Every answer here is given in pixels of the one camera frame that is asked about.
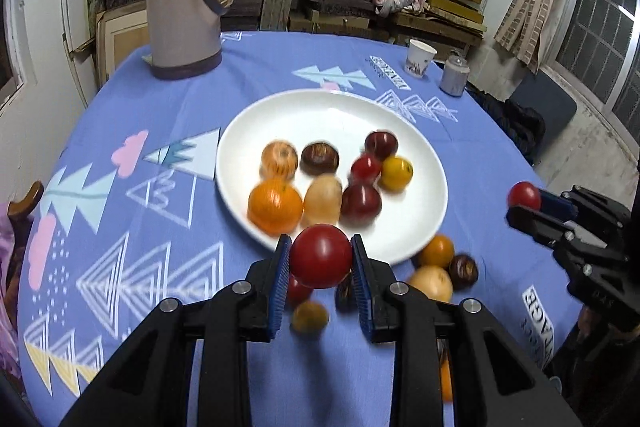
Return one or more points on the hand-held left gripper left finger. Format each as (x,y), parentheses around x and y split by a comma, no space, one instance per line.
(280,287)

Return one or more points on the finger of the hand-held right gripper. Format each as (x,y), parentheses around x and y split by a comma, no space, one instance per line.
(557,206)
(537,224)

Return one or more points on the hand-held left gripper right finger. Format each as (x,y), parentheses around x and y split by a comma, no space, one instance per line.
(362,287)

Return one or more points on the red cherry tomato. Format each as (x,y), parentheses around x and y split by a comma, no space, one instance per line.
(365,168)
(297,293)
(320,256)
(524,196)

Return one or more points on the dull yellow cherry tomato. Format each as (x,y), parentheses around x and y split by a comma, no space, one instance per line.
(310,317)

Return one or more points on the pale yellow pepino melon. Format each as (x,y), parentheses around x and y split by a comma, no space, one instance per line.
(431,283)
(323,197)

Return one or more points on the orange mandarin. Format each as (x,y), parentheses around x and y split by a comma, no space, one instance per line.
(275,205)
(446,377)

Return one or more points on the large dark purple tomato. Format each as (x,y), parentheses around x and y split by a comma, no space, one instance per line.
(361,203)

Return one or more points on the small striped pepino melon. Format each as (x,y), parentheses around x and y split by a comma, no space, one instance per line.
(279,159)

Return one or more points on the dark red tomato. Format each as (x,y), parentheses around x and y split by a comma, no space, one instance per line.
(381,144)

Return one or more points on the white oval plate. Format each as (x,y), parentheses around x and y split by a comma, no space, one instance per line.
(310,122)

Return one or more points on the black bag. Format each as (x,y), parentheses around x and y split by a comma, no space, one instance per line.
(520,122)

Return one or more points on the dark blue seat cushion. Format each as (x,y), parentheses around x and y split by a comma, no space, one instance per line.
(547,102)

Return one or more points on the blue printed tablecloth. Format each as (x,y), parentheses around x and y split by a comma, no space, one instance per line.
(150,217)

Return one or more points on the grey drink can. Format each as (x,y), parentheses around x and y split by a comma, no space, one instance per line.
(454,77)

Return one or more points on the barred window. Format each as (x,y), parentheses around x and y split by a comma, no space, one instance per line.
(600,22)

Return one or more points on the white paper cup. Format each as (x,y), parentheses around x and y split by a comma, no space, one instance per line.
(419,59)

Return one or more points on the purple cloth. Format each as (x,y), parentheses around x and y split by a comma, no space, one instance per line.
(7,257)

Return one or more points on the beige framed board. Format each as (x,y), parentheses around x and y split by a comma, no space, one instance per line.
(120,42)

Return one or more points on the white door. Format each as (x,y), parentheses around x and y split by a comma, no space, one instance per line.
(80,7)

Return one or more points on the white framed window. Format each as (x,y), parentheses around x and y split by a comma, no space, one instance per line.
(7,57)

